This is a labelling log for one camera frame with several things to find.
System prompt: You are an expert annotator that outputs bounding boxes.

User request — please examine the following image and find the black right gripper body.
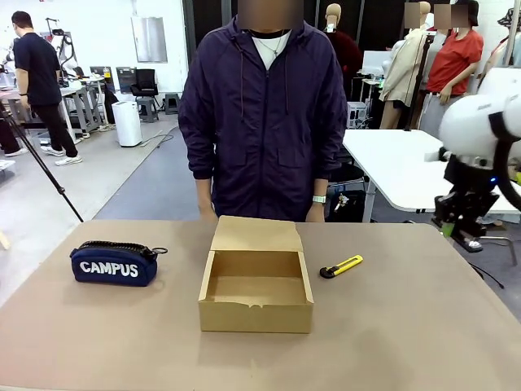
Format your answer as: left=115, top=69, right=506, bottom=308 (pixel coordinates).
left=434, top=185, right=500, bottom=225

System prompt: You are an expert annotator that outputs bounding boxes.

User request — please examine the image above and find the yellow black utility knife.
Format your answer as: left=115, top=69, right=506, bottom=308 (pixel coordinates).
left=319, top=254, right=364, bottom=279

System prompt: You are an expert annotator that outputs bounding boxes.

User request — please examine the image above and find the brown cardboard box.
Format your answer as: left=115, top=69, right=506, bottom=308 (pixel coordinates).
left=198, top=215, right=315, bottom=334

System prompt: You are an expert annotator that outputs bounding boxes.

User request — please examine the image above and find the navy CAMPUS zipper pouch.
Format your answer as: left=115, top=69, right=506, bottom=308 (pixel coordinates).
left=68, top=240, right=169, bottom=288

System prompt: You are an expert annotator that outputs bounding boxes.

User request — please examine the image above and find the person right forearm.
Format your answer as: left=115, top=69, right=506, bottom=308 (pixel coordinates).
left=195, top=178, right=214, bottom=200

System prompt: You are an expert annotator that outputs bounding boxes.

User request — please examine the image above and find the person left hand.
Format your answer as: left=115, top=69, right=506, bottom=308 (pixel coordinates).
left=305, top=202, right=326, bottom=223

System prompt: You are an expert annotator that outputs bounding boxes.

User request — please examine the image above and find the person right hand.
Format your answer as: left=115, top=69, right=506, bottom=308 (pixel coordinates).
left=197, top=198, right=219, bottom=223

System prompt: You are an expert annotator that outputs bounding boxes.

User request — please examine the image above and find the grey computer case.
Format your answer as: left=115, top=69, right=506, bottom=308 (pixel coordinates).
left=347, top=101, right=370, bottom=130

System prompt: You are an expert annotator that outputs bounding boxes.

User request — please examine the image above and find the mannequin in beige coat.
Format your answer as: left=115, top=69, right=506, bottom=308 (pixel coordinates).
left=380, top=2, right=433, bottom=130

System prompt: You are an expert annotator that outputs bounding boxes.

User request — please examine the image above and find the mannequin in dark red sweater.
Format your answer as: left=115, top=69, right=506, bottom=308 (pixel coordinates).
left=324, top=3, right=363, bottom=81

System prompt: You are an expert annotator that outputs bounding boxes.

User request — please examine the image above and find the person in purple jacket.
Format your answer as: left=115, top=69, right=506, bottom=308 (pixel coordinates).
left=177, top=15, right=348, bottom=223

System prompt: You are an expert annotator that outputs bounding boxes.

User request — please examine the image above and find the black office chair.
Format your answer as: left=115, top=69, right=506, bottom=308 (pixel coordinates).
left=129, top=68, right=159, bottom=99

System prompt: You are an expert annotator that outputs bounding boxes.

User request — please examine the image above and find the white air purifier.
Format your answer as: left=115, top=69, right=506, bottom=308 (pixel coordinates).
left=111, top=101, right=143, bottom=147

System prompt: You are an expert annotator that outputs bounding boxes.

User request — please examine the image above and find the white background workbench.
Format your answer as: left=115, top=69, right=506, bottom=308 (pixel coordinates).
left=59, top=76, right=107, bottom=142

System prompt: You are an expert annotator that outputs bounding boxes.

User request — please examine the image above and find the black tripod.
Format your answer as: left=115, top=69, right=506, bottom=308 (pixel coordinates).
left=0, top=101, right=85, bottom=223

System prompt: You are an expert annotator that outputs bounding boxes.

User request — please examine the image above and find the man in black t-shirt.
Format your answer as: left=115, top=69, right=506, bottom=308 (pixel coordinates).
left=11, top=11, right=83, bottom=167

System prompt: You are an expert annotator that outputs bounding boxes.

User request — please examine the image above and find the black floor cable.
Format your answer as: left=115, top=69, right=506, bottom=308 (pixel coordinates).
left=471, top=262, right=506, bottom=290

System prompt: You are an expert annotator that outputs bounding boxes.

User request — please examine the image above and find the silver wall panel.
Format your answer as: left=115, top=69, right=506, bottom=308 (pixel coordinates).
left=130, top=16, right=169, bottom=64

